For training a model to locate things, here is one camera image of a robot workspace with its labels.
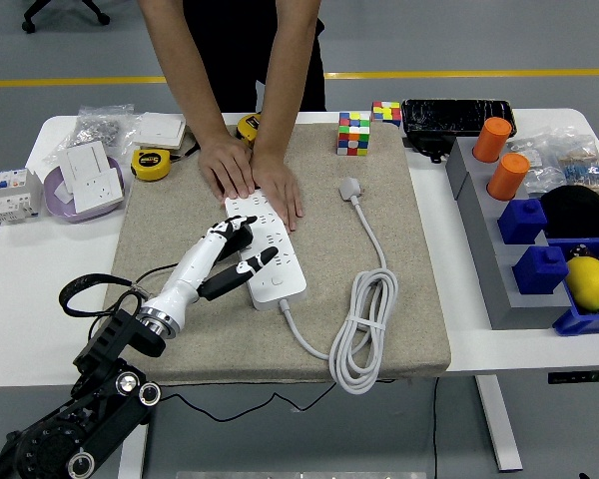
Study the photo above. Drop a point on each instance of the small white card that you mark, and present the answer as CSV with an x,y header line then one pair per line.
x,y
62,193

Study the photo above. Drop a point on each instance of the grey block holder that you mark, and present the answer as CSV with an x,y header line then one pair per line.
x,y
484,249

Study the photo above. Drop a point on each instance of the black table control panel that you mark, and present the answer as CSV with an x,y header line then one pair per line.
x,y
581,377

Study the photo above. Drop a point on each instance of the person's right forearm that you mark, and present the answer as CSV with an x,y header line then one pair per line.
x,y
189,75

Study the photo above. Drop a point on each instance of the black office chair base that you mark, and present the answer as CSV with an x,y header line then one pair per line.
x,y
65,11

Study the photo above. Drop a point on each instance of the yellow lemon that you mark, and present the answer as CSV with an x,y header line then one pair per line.
x,y
589,283

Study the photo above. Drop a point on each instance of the person's torso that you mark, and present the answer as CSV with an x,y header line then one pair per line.
x,y
249,50

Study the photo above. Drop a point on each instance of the black wrapped tray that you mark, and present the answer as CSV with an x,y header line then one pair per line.
x,y
456,117

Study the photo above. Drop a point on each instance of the white circuit breaker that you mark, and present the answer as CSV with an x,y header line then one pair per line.
x,y
12,195

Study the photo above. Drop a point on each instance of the blue plastic bin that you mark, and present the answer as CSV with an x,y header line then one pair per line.
x,y
579,322

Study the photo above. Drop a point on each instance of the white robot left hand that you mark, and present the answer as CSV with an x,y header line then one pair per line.
x,y
189,269

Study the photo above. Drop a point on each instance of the white flat switch plate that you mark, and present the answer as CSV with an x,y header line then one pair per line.
x,y
160,130

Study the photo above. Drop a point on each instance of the person's right hand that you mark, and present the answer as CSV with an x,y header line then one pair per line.
x,y
227,167

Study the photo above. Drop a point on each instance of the clear bag of small parts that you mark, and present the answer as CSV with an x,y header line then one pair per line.
x,y
534,169

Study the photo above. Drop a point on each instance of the purple bowl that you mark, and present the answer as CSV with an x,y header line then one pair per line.
x,y
60,208

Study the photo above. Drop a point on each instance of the black cloth bundle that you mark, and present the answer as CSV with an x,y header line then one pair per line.
x,y
576,212

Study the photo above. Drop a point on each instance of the blue square block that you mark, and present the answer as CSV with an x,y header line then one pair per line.
x,y
539,270
521,220

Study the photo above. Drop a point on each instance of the person's left hand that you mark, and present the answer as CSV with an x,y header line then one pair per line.
x,y
278,184

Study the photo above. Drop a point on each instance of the white wall socket panel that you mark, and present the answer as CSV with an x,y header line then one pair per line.
x,y
97,193

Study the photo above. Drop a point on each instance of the orange cylinder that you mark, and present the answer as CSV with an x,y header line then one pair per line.
x,y
490,140
506,175

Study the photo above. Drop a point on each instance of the large colourful puzzle cube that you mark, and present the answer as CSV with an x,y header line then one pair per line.
x,y
353,134

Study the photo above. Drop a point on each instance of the white table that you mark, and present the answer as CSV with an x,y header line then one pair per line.
x,y
479,349

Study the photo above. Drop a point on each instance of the white power strip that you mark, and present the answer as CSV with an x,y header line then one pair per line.
x,y
285,295

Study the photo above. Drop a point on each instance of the clear bag of screws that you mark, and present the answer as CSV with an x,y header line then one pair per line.
x,y
97,131

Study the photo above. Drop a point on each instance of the yellow black tape measure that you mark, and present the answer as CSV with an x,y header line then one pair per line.
x,y
151,163
247,126

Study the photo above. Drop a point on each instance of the white wall switch panel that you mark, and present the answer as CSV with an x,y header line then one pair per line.
x,y
82,159

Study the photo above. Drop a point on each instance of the beige fabric mat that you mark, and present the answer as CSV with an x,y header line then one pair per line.
x,y
219,344

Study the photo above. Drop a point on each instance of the small colourful puzzle cube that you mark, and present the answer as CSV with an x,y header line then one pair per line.
x,y
385,113

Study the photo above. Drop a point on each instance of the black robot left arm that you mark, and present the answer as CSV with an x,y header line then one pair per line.
x,y
115,339

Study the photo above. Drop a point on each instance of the person's left forearm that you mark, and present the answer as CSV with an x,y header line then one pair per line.
x,y
284,90

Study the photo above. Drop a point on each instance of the clear bag of resistors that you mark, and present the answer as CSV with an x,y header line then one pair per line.
x,y
586,169

